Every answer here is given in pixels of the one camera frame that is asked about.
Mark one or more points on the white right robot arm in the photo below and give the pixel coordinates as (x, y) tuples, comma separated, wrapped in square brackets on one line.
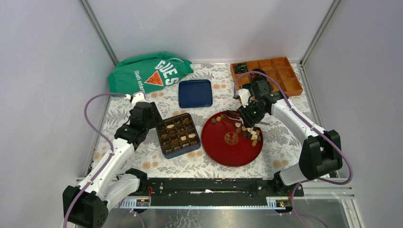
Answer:
[(320, 153)]

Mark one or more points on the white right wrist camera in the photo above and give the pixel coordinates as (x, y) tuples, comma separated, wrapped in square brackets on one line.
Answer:
[(243, 96)]

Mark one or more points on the green printed bag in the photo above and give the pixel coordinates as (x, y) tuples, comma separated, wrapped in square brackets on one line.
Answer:
[(148, 73)]

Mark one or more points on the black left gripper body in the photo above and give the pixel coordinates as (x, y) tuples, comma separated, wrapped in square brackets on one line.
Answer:
[(156, 119)]

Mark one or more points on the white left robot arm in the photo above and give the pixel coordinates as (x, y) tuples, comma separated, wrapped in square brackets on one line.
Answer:
[(89, 203)]

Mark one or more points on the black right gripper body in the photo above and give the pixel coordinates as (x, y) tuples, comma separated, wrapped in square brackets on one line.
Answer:
[(251, 113)]

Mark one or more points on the blue box lid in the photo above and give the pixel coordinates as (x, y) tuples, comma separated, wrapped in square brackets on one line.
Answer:
[(195, 93)]

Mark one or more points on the red round plate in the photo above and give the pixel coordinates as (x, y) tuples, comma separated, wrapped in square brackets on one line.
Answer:
[(230, 144)]

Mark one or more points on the blue chocolate box with tray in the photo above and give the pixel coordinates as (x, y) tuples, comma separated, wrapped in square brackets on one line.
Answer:
[(177, 136)]

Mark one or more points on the silver metal tongs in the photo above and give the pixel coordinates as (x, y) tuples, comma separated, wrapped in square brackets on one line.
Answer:
[(236, 117)]

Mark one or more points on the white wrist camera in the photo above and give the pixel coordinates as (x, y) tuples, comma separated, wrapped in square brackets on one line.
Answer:
[(243, 96), (138, 97)]

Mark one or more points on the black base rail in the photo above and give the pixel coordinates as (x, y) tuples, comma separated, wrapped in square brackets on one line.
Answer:
[(218, 192)]

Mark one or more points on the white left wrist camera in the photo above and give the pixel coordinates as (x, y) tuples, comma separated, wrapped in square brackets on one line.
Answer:
[(138, 97)]

